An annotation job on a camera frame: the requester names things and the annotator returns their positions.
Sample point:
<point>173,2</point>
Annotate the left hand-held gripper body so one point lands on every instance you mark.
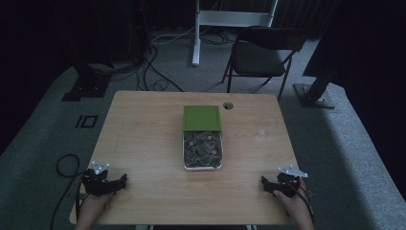
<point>95,185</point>

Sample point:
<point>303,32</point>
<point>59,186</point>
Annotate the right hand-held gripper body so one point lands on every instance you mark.
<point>288,183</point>

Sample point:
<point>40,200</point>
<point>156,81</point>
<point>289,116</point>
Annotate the person's right hand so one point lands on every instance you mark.
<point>297,204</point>

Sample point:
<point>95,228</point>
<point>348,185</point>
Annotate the person's left hand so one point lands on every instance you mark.
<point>92,207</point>

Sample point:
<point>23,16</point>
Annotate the metal tray of small parts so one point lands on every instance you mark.
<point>202,150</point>

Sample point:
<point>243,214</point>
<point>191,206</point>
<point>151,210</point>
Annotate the green box lid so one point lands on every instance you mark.
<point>201,118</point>

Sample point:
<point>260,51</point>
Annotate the black slanted stand with base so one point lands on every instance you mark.
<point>314,96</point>

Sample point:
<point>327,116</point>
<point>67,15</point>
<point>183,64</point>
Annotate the black stand with flat base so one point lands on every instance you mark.
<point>87,86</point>

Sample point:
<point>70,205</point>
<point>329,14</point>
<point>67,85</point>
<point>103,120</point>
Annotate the black folding chair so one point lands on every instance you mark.
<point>260,57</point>

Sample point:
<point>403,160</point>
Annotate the dark equipment tower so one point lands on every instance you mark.
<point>140,28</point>

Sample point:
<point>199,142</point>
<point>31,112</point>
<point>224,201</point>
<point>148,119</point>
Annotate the white metal stand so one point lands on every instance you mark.
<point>223,17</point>

